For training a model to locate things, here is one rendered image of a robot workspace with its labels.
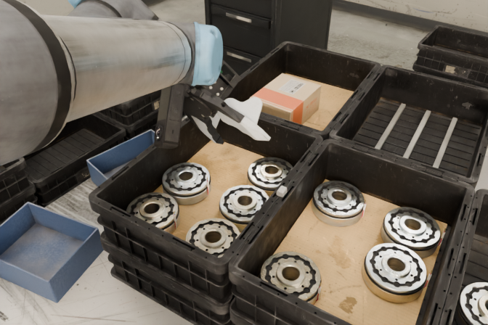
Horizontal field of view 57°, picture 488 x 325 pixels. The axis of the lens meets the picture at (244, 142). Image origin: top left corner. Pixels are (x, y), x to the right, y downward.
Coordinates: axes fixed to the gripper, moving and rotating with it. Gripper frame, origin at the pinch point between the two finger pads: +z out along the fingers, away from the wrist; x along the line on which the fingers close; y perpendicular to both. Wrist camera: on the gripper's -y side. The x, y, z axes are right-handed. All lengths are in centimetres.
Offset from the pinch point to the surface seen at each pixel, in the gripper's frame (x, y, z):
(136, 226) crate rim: 9.2, -20.3, -4.1
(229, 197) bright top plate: 13.6, -4.7, 10.2
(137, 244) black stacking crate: 14.9, -22.2, 0.2
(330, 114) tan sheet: 24, 34, 28
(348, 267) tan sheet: -6.2, -6.0, 27.8
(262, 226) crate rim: -2.6, -9.5, 10.0
